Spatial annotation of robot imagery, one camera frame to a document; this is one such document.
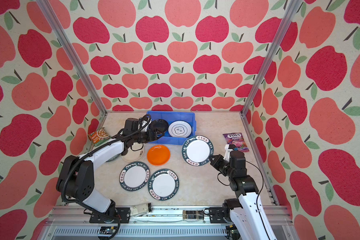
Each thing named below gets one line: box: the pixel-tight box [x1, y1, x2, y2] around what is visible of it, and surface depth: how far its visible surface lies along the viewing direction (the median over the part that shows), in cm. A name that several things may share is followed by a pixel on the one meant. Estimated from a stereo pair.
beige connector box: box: [129, 203, 149, 216], surface depth 75 cm
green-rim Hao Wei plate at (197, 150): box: [181, 135, 214, 167], surface depth 84 cm
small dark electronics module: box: [182, 210, 205, 220], surface depth 73 cm
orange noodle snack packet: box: [88, 127, 112, 147], surface depth 106 cm
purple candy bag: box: [222, 132, 250, 153], surface depth 103 cm
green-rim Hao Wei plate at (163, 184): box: [147, 168, 180, 201], surface depth 86 cm
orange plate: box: [146, 144, 171, 166], surface depth 98 cm
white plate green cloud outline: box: [168, 120, 193, 138], surface depth 111 cm
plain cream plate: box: [121, 142, 145, 162], surface depth 95 cm
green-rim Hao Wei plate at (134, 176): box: [119, 161, 151, 192], surface depth 88 cm
